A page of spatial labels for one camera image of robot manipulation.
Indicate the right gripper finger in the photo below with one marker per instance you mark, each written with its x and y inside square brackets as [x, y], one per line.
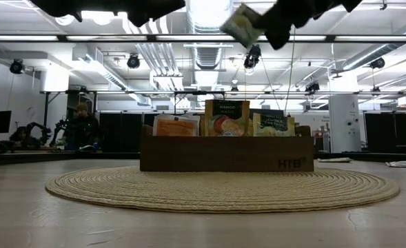
[278, 27]

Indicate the yellow mango tea bag packet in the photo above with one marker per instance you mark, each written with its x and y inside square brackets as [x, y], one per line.
[226, 118]

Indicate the orange white tea bag packet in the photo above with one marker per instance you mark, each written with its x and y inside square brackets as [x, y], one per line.
[175, 126]

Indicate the wooden three-compartment tea box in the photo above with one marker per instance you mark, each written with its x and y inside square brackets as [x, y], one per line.
[223, 155]

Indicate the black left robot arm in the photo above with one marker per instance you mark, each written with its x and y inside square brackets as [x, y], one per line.
[61, 7]

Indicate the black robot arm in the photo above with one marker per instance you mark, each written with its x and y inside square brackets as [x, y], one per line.
[44, 129]

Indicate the white round pillar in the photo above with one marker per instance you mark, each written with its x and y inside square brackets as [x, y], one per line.
[344, 124]

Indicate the person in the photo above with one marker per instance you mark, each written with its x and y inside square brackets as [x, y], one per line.
[82, 129]
[23, 136]

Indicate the black partition panels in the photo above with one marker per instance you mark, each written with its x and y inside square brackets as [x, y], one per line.
[388, 131]

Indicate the round woven straw placemat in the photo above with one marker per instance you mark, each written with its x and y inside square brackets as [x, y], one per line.
[220, 193]

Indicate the black ceiling camera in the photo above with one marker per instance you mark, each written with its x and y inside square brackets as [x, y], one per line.
[312, 87]
[17, 66]
[377, 63]
[133, 61]
[252, 56]

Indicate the silver ventilation duct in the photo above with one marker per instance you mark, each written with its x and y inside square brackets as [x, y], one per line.
[207, 56]

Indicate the white cylindrical duct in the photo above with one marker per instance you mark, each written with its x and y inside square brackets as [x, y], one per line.
[54, 79]

